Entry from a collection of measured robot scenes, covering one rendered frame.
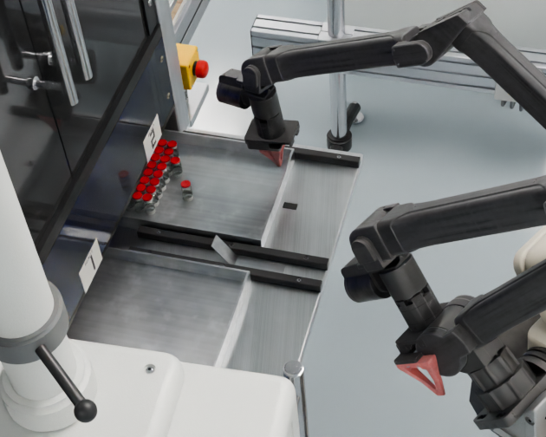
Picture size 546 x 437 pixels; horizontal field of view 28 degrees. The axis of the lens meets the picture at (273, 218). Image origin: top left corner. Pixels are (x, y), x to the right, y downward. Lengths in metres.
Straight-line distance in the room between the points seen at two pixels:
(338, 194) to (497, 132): 1.47
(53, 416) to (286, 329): 0.98
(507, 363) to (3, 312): 0.81
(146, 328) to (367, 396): 1.06
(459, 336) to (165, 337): 0.71
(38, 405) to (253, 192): 1.23
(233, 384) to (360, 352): 1.90
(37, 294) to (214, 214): 1.26
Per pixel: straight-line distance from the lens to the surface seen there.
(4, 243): 0.96
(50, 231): 1.85
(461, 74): 3.15
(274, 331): 2.07
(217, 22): 4.14
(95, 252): 2.04
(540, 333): 1.66
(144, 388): 1.18
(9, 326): 1.05
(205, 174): 2.34
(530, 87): 1.83
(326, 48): 2.00
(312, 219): 2.23
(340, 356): 3.09
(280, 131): 2.19
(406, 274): 1.59
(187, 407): 1.20
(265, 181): 2.31
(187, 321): 2.10
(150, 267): 2.19
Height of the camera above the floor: 2.56
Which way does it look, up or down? 49 degrees down
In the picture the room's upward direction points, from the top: 6 degrees counter-clockwise
